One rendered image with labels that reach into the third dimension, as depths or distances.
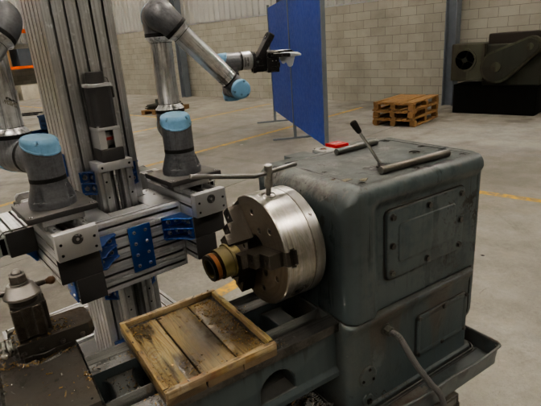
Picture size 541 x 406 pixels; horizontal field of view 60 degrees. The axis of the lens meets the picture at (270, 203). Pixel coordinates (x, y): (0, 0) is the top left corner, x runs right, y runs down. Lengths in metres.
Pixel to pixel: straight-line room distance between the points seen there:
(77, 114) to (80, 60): 0.19
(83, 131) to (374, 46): 11.11
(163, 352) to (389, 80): 11.49
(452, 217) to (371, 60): 11.22
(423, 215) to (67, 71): 1.29
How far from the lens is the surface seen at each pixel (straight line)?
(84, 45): 1.88
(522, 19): 11.28
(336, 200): 1.22
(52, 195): 1.66
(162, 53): 1.94
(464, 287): 1.72
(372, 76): 12.66
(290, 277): 1.20
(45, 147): 1.64
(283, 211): 1.21
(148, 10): 1.86
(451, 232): 1.55
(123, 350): 1.41
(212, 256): 1.23
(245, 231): 1.30
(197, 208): 1.73
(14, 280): 1.19
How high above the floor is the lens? 1.62
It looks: 19 degrees down
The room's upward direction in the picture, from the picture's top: 4 degrees counter-clockwise
